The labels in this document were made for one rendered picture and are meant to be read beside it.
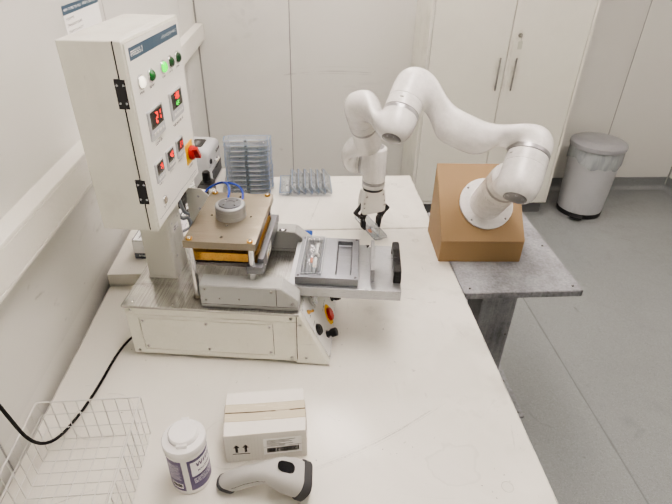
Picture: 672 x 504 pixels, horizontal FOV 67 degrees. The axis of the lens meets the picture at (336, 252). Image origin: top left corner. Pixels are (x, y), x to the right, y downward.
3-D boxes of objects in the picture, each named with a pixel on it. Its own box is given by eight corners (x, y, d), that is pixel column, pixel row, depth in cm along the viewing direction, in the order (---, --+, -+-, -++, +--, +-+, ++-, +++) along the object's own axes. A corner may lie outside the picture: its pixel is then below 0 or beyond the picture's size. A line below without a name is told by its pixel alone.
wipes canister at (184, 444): (167, 496, 106) (155, 452, 98) (176, 459, 113) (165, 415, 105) (210, 494, 106) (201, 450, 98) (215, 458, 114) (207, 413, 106)
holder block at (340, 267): (294, 284, 132) (294, 276, 131) (303, 243, 149) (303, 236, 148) (357, 287, 132) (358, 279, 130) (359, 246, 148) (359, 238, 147)
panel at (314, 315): (329, 359, 139) (300, 310, 130) (335, 293, 165) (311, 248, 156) (336, 357, 139) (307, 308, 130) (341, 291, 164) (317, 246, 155)
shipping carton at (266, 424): (223, 462, 113) (219, 437, 108) (230, 415, 124) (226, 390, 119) (307, 458, 114) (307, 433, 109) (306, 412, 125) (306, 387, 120)
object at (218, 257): (192, 264, 130) (187, 232, 125) (214, 222, 149) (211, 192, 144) (259, 267, 130) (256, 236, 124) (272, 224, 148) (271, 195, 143)
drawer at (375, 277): (287, 297, 134) (287, 273, 129) (297, 252, 152) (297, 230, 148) (400, 303, 132) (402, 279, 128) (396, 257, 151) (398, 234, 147)
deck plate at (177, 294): (120, 307, 130) (120, 304, 130) (166, 237, 159) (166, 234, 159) (298, 317, 129) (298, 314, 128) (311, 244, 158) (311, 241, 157)
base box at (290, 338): (136, 355, 140) (123, 306, 131) (179, 276, 171) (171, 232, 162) (329, 366, 138) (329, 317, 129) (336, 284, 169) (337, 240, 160)
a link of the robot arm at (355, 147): (325, 131, 162) (343, 175, 190) (373, 138, 157) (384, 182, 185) (332, 108, 164) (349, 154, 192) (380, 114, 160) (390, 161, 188)
